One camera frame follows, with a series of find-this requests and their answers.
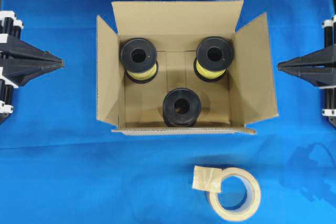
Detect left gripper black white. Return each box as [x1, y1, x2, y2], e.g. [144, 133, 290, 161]
[0, 10, 65, 125]

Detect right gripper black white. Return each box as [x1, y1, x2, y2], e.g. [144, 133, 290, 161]
[277, 14, 336, 127]

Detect brown cardboard box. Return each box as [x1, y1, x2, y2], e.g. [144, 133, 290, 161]
[96, 0, 278, 135]

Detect blue table cloth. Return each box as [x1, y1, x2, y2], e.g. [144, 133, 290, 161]
[1, 0, 335, 223]

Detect black spool front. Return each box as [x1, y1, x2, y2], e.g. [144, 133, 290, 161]
[162, 88, 202, 127]

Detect beige packing tape roll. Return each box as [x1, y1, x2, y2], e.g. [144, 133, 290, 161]
[192, 166, 261, 222]

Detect yellow wire spool right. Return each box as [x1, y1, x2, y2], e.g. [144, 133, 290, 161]
[193, 36, 234, 82]

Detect yellow wire spool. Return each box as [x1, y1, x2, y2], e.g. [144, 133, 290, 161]
[193, 36, 234, 82]
[120, 38, 159, 84]

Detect yellow wire spool left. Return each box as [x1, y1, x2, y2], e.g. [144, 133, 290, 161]
[120, 38, 159, 84]

